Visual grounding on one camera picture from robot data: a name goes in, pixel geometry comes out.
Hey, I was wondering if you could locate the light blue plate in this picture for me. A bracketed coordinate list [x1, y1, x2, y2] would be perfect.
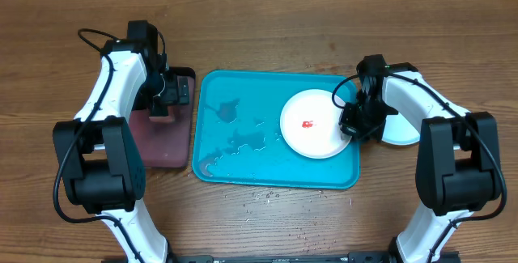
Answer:
[381, 113, 420, 146]

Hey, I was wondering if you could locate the dark tray with red water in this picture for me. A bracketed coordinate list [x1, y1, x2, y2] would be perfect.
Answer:
[129, 67, 196, 169]

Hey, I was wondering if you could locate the white pink plate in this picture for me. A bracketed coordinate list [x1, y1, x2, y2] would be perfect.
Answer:
[280, 89, 351, 159]

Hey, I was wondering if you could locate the teal plastic tray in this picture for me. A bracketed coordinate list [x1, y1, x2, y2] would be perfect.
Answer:
[192, 70, 360, 189]

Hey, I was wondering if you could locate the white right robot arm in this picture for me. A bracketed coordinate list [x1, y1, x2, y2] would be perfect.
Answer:
[338, 56, 507, 262]

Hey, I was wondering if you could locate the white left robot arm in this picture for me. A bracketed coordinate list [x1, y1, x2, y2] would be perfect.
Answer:
[53, 36, 195, 262]

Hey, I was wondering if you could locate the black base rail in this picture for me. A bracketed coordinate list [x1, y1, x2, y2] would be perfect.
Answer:
[100, 248, 462, 263]

